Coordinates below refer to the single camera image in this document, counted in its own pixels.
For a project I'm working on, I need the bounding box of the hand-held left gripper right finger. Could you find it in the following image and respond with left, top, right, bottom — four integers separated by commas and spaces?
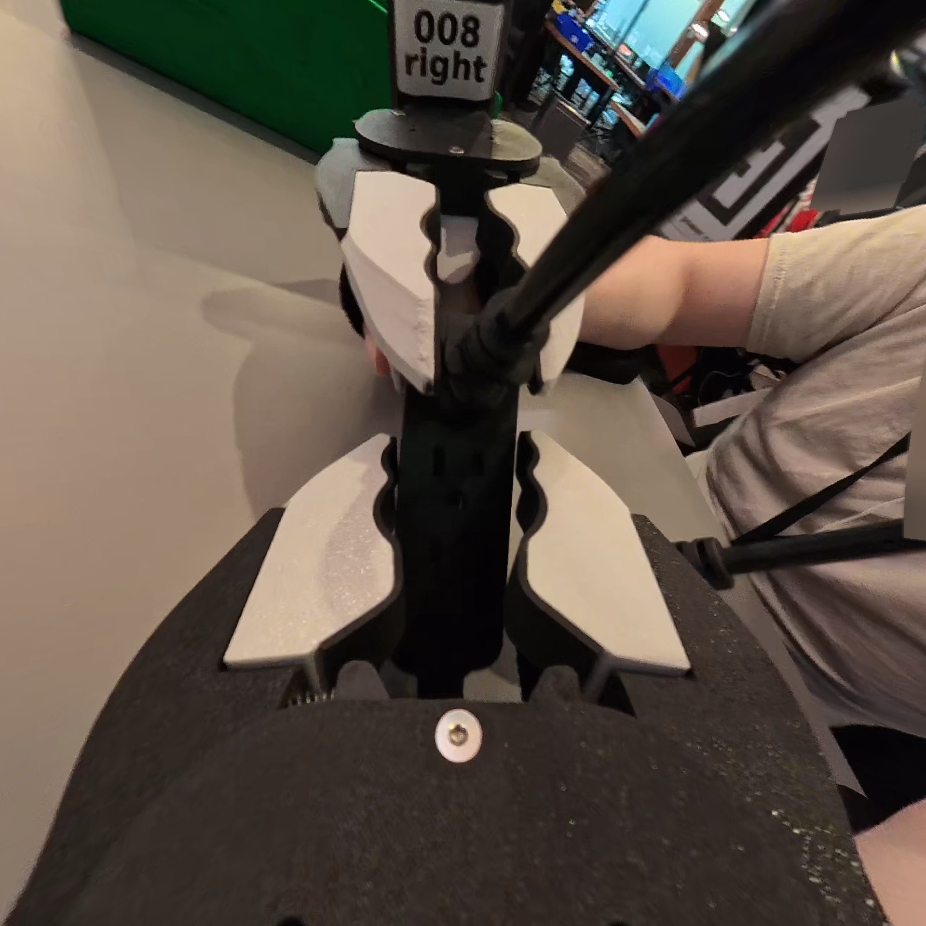
514, 429, 693, 679

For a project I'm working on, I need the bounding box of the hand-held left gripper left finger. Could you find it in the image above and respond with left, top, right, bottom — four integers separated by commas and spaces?
221, 433, 401, 672

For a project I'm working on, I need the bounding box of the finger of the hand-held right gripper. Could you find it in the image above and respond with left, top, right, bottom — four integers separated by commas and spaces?
483, 184, 588, 397
339, 170, 442, 396

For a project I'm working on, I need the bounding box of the black power plug cord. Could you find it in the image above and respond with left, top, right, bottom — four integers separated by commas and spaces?
441, 0, 926, 590

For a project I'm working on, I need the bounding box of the black power strip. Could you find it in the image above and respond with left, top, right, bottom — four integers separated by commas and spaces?
396, 383, 520, 688

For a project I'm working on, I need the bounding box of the person's right hand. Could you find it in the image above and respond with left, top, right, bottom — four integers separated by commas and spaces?
364, 326, 408, 396

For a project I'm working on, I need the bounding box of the shelving with blue bins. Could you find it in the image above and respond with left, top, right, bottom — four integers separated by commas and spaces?
539, 0, 724, 138

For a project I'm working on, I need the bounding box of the green plastic bin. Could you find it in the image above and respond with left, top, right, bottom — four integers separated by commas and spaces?
61, 0, 395, 156

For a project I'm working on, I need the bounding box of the black and white marker sign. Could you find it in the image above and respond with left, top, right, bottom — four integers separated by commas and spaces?
654, 90, 862, 243

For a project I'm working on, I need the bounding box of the person's leg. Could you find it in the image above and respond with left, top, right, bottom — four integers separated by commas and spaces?
832, 723, 926, 926

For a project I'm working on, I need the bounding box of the black shoulder strap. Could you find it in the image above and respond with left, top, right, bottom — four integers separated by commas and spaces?
731, 434, 912, 547

